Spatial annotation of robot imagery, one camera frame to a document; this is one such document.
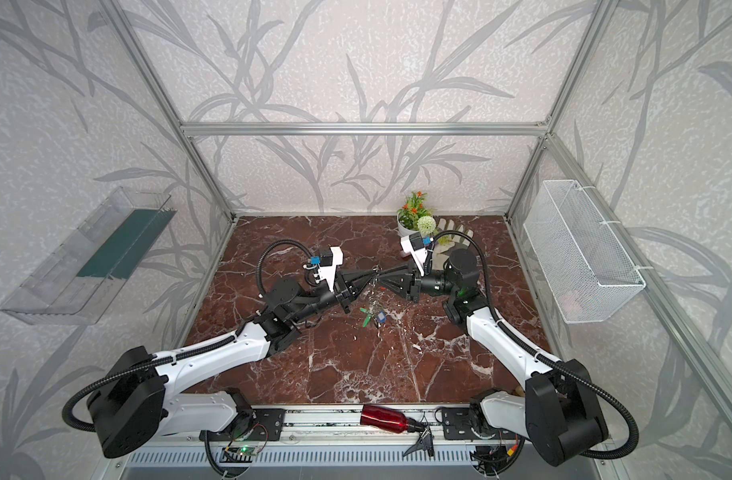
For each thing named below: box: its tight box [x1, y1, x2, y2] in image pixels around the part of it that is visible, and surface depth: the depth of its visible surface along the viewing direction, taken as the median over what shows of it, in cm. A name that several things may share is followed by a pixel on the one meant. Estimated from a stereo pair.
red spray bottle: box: [360, 404, 426, 434], surface depth 74 cm
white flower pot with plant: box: [397, 191, 437, 236], surface depth 102 cm
